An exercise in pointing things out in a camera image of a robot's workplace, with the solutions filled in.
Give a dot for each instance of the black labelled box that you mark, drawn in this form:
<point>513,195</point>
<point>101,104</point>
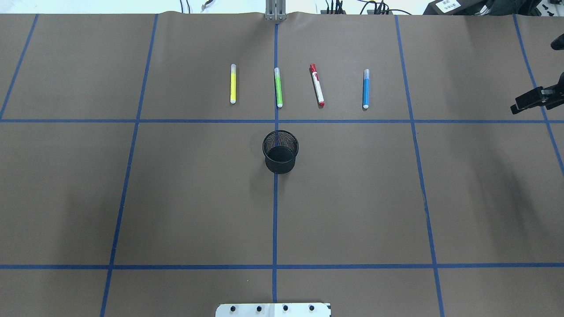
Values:
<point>455,7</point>

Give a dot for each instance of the blue marker pen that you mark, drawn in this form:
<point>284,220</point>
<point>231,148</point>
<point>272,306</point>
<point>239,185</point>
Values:
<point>366,86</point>

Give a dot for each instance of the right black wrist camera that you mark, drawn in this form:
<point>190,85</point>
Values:
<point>558,43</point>

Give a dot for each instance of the yellow highlighter pen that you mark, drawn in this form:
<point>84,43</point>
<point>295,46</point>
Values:
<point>233,84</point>

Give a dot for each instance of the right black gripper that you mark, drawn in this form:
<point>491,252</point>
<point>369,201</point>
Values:
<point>533,98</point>

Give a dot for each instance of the red marker pen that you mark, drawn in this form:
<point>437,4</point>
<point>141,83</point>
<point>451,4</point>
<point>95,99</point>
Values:
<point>317,86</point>

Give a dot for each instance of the aluminium frame post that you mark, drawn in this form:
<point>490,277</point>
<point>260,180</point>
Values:
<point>275,10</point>

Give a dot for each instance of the green highlighter pen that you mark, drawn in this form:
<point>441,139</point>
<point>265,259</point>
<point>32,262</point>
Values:
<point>278,87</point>

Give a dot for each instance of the black mesh pen cup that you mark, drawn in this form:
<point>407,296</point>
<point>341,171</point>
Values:
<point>280,149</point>

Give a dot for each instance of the white pedestal column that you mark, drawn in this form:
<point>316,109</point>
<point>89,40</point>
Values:
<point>292,309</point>

